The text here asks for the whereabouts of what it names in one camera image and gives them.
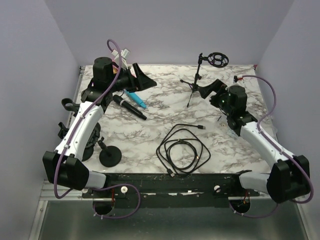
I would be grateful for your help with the short black mic stand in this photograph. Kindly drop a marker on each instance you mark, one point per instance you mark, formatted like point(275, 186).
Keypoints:
point(89, 148)

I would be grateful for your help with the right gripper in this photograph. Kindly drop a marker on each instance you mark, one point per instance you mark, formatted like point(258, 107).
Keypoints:
point(218, 86)

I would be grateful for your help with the blue microphone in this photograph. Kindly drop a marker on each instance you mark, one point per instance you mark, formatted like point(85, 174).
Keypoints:
point(133, 96)

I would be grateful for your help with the shock mount mic stand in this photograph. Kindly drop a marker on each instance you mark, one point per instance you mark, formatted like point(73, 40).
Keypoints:
point(109, 156)

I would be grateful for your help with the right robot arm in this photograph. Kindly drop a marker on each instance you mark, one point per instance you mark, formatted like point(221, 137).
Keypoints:
point(290, 174)

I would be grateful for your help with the black tripod mic stand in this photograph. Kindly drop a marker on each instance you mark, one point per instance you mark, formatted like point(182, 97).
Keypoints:
point(215, 59)

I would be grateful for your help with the clear plastic parts box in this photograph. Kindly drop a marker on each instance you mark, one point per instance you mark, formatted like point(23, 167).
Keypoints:
point(224, 127)

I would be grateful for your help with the tall black mic stand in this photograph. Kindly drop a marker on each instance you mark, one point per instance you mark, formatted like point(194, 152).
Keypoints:
point(70, 106)

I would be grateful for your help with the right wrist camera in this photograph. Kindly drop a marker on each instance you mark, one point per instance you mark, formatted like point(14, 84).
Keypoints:
point(237, 78)

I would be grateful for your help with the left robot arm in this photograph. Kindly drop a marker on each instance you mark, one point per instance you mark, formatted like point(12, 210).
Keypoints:
point(64, 166)

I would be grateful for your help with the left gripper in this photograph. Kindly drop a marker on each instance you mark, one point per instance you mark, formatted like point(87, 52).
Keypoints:
point(142, 82)

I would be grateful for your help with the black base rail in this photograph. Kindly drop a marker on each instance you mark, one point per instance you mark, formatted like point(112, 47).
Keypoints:
point(160, 190)

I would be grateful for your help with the black condenser microphone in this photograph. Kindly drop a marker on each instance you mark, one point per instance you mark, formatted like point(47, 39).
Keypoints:
point(124, 104)

